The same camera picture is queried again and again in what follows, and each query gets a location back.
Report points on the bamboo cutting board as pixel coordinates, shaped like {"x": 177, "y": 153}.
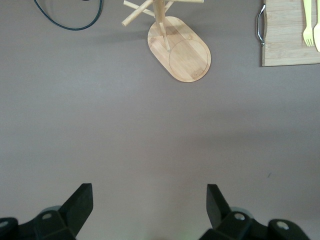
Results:
{"x": 285, "y": 50}

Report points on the wooden cup rack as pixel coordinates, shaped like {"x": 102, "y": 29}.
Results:
{"x": 187, "y": 57}

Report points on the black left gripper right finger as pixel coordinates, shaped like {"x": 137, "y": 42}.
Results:
{"x": 230, "y": 225}

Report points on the yellow knife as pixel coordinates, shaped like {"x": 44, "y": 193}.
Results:
{"x": 317, "y": 37}

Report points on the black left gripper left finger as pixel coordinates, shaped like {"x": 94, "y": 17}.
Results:
{"x": 62, "y": 225}

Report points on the yellow fork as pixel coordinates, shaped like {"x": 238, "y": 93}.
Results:
{"x": 308, "y": 35}

